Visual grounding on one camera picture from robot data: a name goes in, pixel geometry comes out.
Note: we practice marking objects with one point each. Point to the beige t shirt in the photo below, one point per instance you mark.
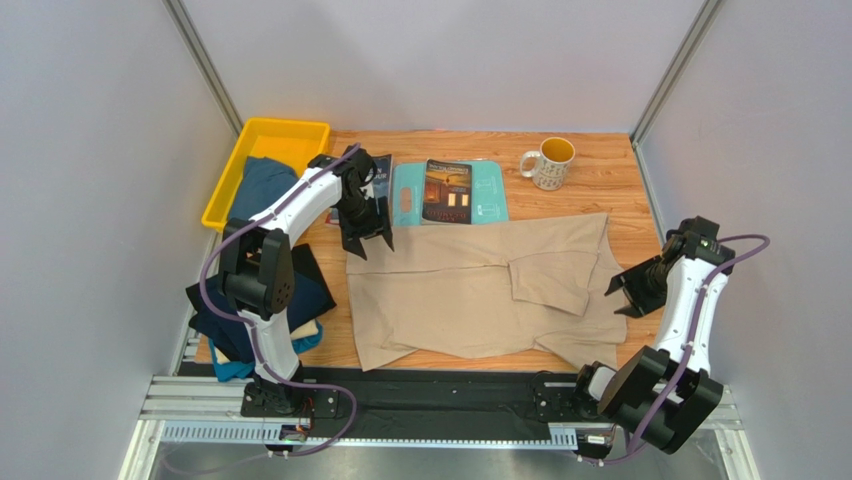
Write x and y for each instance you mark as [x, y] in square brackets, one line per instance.
[481, 291]

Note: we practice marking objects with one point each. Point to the teal cutting board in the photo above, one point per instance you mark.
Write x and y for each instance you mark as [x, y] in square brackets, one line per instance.
[489, 202]

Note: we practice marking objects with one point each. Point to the aluminium rail frame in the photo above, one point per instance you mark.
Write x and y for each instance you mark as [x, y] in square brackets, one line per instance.
[188, 428]

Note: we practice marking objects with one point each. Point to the white mug yellow inside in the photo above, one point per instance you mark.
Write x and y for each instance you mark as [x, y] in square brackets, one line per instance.
[548, 166]

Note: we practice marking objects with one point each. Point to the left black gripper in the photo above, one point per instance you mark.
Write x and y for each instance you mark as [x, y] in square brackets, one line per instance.
[353, 244]

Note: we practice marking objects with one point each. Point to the blue shirt in bin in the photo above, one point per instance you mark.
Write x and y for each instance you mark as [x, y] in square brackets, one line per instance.
[264, 182]

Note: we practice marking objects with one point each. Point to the black table edge strip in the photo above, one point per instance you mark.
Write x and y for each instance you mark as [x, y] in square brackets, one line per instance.
[399, 404]

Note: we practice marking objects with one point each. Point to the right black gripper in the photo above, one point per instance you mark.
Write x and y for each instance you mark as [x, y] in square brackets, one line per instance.
[644, 288]

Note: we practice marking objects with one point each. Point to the dark orange cover book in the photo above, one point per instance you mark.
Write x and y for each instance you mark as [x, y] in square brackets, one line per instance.
[447, 192]

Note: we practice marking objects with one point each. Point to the yellow plastic bin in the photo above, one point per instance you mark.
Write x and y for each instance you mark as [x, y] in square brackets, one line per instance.
[290, 142]

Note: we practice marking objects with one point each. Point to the teal folded shirt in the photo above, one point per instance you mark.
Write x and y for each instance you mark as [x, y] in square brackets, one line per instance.
[233, 369]

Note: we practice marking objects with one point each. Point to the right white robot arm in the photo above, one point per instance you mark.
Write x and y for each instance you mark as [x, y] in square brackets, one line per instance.
[664, 392]

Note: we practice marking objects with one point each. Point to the navy folded shirt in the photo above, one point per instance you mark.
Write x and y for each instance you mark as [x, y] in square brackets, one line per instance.
[207, 322]

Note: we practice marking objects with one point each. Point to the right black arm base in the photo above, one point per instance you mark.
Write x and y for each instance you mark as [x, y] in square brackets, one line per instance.
[580, 397]

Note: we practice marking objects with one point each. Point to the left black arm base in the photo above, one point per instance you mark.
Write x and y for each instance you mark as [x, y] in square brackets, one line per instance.
[269, 400]

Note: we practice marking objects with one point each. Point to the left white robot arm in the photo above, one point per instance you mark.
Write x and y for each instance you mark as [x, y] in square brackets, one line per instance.
[255, 267]

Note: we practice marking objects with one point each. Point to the nineteen eighty-four book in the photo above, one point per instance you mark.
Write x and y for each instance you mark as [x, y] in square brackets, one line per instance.
[383, 180]

